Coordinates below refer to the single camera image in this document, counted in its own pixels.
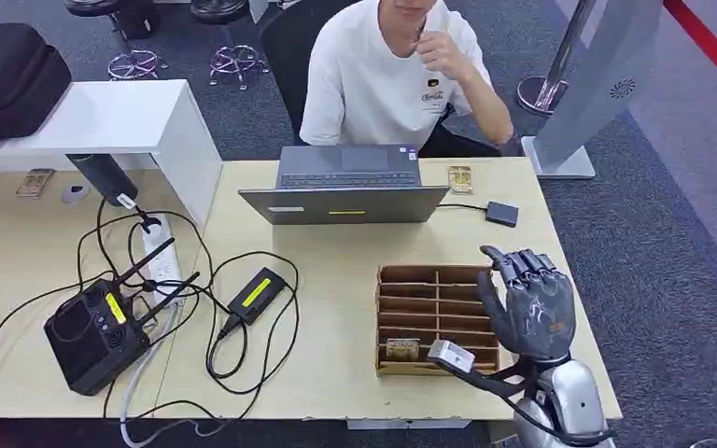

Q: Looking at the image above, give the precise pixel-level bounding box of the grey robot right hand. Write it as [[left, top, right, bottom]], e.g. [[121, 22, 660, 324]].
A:
[[477, 245, 577, 363]]

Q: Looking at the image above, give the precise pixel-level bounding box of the person's left hand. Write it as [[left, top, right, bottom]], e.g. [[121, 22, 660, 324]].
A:
[[415, 29, 480, 85]]

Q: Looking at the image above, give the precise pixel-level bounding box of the stack of cards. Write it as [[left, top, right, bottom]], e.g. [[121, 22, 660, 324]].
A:
[[447, 164, 474, 195]]

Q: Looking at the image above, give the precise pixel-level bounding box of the card with printed face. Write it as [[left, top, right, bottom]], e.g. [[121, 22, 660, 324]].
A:
[[386, 338, 421, 362]]

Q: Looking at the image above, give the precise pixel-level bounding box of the person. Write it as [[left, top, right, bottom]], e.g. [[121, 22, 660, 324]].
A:
[[299, 0, 502, 159]]

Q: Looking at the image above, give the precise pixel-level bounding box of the black adapter box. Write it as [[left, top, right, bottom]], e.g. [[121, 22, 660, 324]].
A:
[[485, 201, 520, 229]]

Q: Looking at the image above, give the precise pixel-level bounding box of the wooden card box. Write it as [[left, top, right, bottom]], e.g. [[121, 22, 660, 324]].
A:
[[374, 265, 502, 378]]

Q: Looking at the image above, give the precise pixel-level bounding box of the grey panel stand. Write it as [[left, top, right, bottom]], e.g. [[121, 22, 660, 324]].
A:
[[521, 0, 666, 180]]

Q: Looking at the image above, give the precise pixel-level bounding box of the grey laptop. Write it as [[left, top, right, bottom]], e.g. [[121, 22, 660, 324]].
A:
[[238, 145, 451, 226]]

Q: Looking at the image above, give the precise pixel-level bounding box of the chrome stool base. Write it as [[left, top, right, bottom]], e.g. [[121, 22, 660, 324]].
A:
[[208, 44, 270, 91], [106, 49, 163, 81]]

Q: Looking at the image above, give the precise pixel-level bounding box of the black stool seat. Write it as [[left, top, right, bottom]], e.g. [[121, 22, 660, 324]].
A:
[[64, 0, 121, 18], [190, 0, 249, 26]]

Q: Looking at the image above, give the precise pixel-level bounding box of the red barrier belt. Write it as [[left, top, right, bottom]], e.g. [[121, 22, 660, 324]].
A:
[[663, 0, 717, 106]]

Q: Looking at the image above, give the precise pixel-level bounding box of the black power brick yellow label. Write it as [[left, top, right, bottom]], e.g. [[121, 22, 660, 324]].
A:
[[218, 267, 288, 340]]

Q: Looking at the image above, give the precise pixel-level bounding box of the white desk shelf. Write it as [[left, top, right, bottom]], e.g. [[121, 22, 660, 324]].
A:
[[0, 78, 224, 227]]

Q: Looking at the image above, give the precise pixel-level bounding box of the white power strip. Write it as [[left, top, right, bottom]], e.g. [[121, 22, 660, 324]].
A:
[[141, 214, 183, 305]]

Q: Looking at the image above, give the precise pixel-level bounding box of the black cylinder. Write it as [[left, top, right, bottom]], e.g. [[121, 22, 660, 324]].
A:
[[65, 153, 139, 208]]

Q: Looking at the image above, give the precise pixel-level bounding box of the small round grey disc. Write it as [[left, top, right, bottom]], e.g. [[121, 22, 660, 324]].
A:
[[61, 182, 91, 205]]

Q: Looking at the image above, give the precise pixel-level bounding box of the small brown card holder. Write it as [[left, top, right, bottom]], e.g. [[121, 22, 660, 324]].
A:
[[15, 168, 57, 200]]

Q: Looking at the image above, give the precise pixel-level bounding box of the black bag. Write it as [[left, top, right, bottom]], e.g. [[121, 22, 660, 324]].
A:
[[0, 23, 74, 153]]

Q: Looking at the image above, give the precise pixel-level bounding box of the black router with antennas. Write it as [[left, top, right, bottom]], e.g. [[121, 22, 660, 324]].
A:
[[43, 237, 201, 397]]

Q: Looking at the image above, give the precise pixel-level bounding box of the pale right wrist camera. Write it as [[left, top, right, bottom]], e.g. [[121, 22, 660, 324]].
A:
[[427, 339, 476, 374]]

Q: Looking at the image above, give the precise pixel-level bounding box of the chrome stanchion post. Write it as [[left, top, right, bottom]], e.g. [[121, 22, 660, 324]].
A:
[[515, 0, 598, 118]]

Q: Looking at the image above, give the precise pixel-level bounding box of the black power brick cable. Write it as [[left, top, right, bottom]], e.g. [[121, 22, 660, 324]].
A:
[[205, 250, 301, 397]]

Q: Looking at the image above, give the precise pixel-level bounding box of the thin black cable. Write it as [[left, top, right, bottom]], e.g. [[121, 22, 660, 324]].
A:
[[76, 196, 215, 295]]

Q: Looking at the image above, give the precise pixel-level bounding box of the grey power strip cable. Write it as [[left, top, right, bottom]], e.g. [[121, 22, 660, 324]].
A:
[[118, 302, 230, 448]]

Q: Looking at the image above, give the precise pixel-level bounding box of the black router cable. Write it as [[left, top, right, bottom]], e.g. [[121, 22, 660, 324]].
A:
[[0, 270, 112, 400]]

